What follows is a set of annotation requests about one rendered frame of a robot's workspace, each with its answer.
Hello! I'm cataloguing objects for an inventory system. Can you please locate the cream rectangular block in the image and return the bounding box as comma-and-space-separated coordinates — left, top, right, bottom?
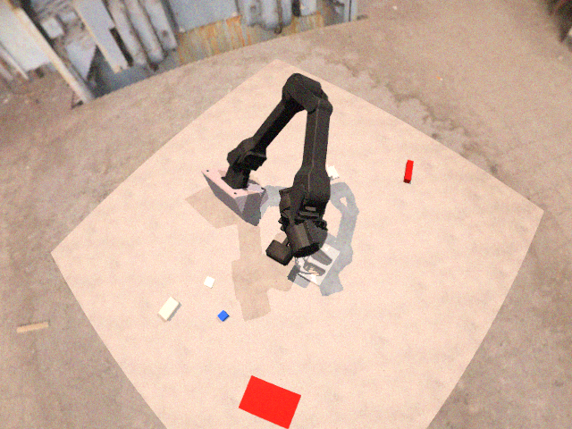
158, 297, 181, 321

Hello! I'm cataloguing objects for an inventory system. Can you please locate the small blue block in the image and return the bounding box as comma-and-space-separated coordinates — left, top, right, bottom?
218, 310, 229, 322

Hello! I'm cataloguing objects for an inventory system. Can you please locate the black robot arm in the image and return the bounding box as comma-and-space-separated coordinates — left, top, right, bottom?
221, 73, 333, 258

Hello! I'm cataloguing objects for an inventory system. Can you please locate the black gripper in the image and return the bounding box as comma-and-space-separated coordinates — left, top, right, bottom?
265, 206, 315, 265

